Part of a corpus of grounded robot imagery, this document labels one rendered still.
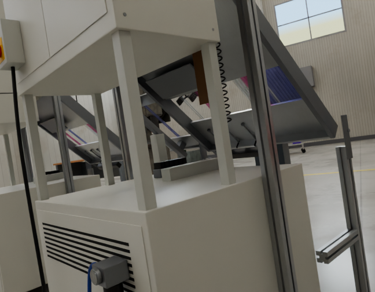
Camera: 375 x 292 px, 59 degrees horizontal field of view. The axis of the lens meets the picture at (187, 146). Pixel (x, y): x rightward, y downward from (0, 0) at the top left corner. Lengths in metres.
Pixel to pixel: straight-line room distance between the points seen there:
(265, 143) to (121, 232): 0.46
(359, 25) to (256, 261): 10.67
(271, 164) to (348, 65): 10.30
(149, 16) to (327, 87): 10.49
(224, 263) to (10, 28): 0.96
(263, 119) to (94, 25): 0.50
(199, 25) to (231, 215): 0.49
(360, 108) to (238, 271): 10.33
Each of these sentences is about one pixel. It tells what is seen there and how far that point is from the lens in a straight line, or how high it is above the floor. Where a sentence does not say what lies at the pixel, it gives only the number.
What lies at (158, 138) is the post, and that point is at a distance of 1.90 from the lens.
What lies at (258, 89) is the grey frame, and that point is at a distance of 0.96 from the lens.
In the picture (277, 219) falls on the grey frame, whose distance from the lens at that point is 0.98.
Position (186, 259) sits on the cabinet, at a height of 0.49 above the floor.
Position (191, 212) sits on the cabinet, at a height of 0.59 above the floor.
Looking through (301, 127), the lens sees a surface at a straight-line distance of 1.47.
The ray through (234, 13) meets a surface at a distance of 1.14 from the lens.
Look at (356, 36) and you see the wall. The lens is 11.33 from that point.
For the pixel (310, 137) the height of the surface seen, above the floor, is 0.69.
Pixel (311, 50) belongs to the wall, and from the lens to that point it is 11.36.
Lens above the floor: 0.75
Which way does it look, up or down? 1 degrees down
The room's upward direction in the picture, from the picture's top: 9 degrees counter-clockwise
